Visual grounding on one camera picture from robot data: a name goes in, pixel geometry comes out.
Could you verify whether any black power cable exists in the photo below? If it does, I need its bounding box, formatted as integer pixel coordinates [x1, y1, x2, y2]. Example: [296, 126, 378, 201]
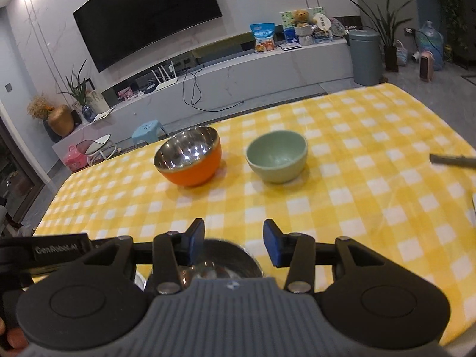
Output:
[181, 67, 245, 113]

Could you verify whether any green ceramic bowl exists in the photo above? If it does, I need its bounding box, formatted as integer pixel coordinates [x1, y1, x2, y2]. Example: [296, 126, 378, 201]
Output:
[245, 130, 308, 184]

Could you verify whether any blue vase green plant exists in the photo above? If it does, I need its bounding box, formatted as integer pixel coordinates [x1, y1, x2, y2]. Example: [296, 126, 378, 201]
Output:
[60, 60, 96, 123]

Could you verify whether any blue steel bowl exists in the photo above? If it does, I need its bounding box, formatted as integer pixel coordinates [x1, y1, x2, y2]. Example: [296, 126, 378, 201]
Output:
[178, 239, 264, 289]

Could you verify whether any black wall television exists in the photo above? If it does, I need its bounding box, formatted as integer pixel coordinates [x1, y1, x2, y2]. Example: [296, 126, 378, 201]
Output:
[73, 0, 222, 72]

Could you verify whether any grey trash bin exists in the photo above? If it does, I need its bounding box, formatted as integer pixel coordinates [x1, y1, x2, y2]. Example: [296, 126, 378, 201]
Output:
[349, 30, 382, 86]

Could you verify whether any white wifi router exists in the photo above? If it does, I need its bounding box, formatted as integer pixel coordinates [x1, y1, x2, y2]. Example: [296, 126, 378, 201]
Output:
[151, 62, 178, 91]

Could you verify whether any blue water jug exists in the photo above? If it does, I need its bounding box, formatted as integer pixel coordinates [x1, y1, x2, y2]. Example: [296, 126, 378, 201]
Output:
[416, 20, 444, 71]

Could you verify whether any pink plastic basket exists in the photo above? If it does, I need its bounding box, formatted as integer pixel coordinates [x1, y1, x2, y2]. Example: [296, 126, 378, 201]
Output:
[62, 145, 89, 173]

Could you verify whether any orange steel bowl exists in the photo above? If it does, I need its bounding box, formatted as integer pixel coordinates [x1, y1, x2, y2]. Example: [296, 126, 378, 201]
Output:
[153, 126, 222, 187]

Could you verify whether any pink small heater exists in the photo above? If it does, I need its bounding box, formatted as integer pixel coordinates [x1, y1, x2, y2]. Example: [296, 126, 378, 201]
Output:
[419, 51, 434, 82]

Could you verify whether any golden vase with flowers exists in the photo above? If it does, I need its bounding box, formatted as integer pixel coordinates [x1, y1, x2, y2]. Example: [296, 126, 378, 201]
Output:
[26, 94, 75, 138]

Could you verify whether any potted floor plant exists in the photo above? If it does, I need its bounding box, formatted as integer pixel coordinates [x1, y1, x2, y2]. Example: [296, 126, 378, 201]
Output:
[350, 0, 412, 73]

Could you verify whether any yellow checkered tablecloth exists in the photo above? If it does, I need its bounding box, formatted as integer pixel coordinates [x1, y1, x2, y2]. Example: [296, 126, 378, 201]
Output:
[36, 84, 475, 343]

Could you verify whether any white marble tv console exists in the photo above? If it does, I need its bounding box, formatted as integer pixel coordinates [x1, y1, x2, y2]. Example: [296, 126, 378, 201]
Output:
[52, 40, 353, 158]

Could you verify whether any person's hand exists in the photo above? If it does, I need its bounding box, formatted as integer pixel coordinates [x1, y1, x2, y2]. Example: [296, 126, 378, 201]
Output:
[0, 318, 29, 356]

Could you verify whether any light blue plastic stool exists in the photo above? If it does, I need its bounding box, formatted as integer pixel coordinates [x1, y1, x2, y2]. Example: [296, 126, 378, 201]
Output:
[131, 119, 168, 147]

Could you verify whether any blue snack bag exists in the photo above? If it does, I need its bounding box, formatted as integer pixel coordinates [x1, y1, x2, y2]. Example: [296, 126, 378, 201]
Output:
[250, 23, 275, 53]

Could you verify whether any teddy bear toy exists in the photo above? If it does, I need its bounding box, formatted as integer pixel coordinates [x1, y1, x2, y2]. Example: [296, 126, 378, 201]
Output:
[290, 10, 313, 27]

